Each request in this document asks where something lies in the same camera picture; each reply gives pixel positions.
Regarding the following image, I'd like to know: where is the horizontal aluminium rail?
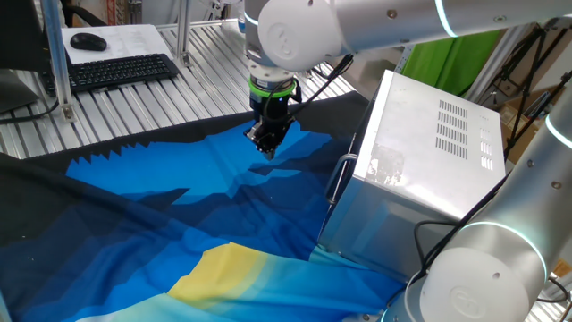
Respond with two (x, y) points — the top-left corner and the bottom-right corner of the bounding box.
(154, 17), (240, 31)

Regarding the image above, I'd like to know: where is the black monitor cable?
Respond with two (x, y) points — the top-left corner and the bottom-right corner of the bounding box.
(0, 98), (62, 126)

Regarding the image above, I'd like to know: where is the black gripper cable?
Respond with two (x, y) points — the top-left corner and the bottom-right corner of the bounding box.
(262, 53), (355, 124)

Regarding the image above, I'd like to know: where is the slanted aluminium profile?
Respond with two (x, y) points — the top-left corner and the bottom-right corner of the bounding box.
(464, 24), (533, 103)

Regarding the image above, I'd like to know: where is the blue mountain print cloth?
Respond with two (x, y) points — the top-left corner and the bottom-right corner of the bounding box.
(0, 91), (406, 322)

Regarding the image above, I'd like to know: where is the black computer keyboard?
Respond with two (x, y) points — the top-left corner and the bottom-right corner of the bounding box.
(39, 53), (181, 96)

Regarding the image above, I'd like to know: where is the black computer monitor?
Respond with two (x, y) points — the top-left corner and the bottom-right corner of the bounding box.
(0, 0), (51, 115)

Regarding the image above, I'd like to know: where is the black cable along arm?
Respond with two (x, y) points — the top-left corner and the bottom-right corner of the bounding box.
(386, 172), (513, 309)

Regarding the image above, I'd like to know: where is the black computer mouse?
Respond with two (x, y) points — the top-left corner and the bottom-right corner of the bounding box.
(70, 31), (108, 52)

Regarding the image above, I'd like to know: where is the brown cardboard box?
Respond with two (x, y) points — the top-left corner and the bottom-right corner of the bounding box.
(499, 87), (564, 165)

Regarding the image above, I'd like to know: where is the aluminium frame post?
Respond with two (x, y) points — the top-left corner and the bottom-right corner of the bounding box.
(39, 0), (77, 123)
(175, 0), (194, 68)

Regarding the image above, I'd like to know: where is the green wrist adapter ring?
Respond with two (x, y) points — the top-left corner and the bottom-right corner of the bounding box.
(248, 75), (298, 100)

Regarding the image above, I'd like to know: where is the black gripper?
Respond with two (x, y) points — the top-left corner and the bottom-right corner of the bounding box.
(243, 91), (303, 161)

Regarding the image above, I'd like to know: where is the silver microwave door handle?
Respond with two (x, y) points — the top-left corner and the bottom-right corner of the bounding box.
(324, 153), (358, 205)

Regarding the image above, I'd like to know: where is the black tripod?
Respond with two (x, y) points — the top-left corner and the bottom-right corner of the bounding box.
(491, 24), (572, 162)

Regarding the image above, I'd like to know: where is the white paper sheet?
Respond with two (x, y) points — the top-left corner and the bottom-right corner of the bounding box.
(61, 23), (174, 65)

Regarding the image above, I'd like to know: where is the silver Galanz microwave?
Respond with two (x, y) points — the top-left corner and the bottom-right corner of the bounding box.
(316, 69), (509, 283)

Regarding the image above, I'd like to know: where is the green fabric backdrop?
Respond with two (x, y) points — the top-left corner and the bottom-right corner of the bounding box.
(401, 30), (501, 97)

